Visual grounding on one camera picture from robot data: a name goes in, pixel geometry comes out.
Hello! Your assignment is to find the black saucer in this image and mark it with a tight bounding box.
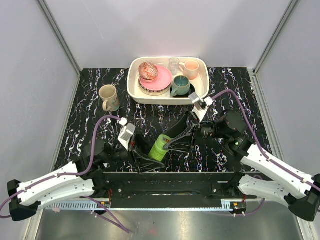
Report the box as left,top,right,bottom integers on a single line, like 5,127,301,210
170,84,196,98

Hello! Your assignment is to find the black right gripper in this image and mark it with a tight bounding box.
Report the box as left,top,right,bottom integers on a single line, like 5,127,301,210
160,107,229,153

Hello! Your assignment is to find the striped rim ceramic plate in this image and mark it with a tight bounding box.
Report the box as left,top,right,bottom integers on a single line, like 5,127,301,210
138,77,172,96

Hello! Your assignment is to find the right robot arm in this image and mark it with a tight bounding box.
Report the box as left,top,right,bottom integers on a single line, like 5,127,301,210
163,110,320,222

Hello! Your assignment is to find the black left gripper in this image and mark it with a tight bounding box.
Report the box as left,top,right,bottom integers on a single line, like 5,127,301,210
102,132,167,174

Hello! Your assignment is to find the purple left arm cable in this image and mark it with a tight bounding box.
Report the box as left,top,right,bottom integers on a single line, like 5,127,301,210
0,114,131,234

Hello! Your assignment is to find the cream illustrated ceramic mug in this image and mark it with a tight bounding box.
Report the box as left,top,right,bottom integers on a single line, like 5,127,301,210
98,84,120,112

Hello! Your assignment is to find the pink ceramic mug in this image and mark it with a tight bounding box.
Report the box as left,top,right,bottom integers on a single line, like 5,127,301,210
179,60,200,80

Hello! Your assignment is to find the green pill bottle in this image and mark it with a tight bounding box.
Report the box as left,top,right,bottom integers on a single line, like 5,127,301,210
148,134,172,162

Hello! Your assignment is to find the white rectangular dish tub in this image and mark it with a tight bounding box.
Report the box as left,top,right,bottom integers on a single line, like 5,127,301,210
127,56,210,106

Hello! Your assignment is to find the teal glazed ceramic mug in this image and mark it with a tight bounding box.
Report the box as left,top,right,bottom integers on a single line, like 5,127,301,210
170,75,191,97

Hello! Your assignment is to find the pink ceramic plate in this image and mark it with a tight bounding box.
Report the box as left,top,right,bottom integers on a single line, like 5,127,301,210
139,66,173,92

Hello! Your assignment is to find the red patterned ceramic bowl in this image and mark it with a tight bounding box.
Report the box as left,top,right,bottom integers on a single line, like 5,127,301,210
138,62,159,82

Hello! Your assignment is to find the clear drinking glass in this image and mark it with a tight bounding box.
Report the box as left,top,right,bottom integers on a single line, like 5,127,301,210
168,57,180,76

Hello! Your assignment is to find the slotted cable duct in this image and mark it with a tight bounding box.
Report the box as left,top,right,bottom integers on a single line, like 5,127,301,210
45,199,103,211

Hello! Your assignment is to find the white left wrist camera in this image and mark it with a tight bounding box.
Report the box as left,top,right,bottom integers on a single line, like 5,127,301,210
117,123,136,151

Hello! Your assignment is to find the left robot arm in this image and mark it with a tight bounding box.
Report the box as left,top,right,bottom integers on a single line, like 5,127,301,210
7,135,165,222

